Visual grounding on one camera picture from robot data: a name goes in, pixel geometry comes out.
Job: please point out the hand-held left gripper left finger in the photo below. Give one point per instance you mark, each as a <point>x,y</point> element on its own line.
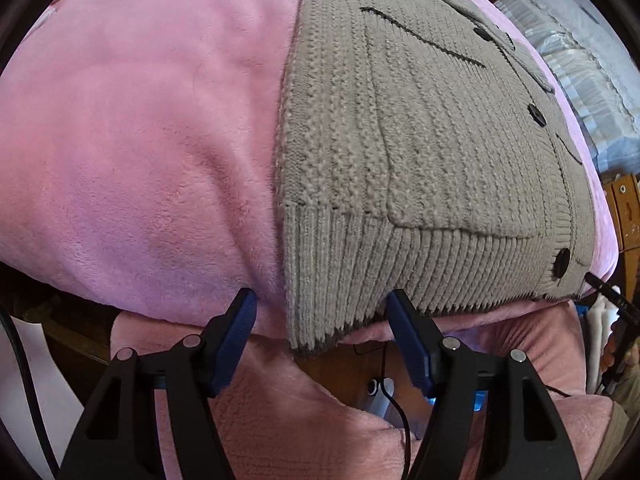
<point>235,340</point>

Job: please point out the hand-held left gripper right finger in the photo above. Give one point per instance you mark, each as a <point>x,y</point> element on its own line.
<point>407,340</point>

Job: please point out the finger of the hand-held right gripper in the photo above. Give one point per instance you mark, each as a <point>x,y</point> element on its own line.
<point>607,290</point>

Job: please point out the grey knitted cardigan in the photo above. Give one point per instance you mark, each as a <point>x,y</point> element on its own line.
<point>400,160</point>

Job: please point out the white device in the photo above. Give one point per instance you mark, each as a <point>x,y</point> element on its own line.
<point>380,405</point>

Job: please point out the wooden drawer cabinet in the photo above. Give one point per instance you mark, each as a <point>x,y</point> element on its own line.
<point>625,215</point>

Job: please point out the khaki cloth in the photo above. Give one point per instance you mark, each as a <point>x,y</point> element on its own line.
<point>617,425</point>

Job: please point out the pink quilted bedspread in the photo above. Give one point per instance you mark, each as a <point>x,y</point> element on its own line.
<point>310,435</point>

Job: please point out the pink bed blanket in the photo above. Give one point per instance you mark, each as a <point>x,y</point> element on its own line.
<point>150,135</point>

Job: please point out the lace covered cabinet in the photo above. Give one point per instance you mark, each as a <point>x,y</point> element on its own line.
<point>585,60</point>

